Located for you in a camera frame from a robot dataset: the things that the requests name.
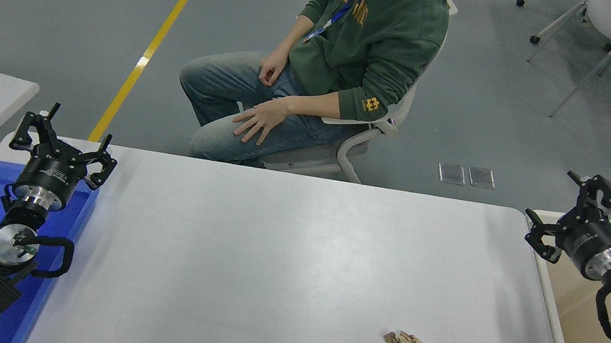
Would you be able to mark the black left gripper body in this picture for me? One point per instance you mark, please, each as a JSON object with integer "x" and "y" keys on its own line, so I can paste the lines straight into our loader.
{"x": 48, "y": 174}

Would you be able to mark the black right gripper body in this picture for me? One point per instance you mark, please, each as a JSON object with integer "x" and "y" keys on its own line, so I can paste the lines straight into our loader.
{"x": 594, "y": 242}

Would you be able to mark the person's right forearm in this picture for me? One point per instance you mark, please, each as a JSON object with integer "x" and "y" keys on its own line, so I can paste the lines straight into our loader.
{"x": 295, "y": 38}

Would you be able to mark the person's left forearm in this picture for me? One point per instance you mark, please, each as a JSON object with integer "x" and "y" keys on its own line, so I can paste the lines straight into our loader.
{"x": 316, "y": 103}

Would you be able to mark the person's left hand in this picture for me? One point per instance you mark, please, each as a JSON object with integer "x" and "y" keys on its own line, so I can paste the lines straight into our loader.
{"x": 265, "y": 121}

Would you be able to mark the person's right hand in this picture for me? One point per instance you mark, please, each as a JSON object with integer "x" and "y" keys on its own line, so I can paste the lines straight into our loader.
{"x": 272, "y": 68}

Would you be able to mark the clear floor plate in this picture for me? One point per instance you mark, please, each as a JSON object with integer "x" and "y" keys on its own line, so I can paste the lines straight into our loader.
{"x": 451, "y": 173}
{"x": 481, "y": 177}

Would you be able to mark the grey white office chair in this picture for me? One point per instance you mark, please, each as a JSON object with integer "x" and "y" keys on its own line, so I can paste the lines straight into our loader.
{"x": 337, "y": 158}

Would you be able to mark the person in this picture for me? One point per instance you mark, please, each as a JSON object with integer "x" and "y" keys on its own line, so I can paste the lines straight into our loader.
{"x": 384, "y": 39}

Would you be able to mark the white rolling table frame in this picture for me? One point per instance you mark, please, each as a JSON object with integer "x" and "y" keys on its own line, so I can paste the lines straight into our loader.
{"x": 553, "y": 27}

